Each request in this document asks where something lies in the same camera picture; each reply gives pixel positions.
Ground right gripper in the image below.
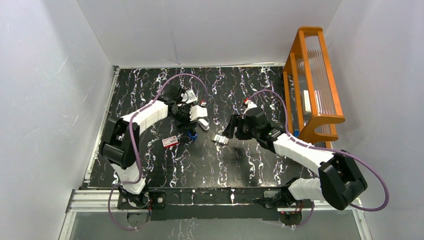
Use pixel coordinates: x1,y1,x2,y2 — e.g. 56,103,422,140
222,114,260,141

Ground silver staple strips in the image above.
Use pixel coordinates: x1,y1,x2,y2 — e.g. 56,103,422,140
212,134,229,146

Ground red white staple box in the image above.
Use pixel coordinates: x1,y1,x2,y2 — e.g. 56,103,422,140
162,136,179,148

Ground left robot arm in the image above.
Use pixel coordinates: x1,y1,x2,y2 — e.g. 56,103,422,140
99,87,208,208

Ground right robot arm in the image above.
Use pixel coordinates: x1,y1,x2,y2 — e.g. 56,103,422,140
222,105,368,210

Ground white plastic package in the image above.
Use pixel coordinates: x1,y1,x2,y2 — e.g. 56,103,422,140
181,89,198,104

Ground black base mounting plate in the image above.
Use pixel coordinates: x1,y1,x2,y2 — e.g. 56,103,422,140
117,187,312,224

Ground orange wooden rack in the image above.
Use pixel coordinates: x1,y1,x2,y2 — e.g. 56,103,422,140
282,26,346,148

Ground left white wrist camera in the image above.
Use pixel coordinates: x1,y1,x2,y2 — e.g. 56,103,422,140
189,103,208,122

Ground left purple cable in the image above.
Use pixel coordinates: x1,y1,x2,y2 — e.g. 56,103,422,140
107,73,210,231

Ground purple cable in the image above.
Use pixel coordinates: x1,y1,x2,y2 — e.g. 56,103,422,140
107,73,210,231
245,89,390,228

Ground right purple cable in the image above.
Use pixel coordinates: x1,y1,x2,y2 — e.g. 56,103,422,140
245,89,390,228

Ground aluminium frame rail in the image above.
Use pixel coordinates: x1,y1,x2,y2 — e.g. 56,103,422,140
59,190,372,240

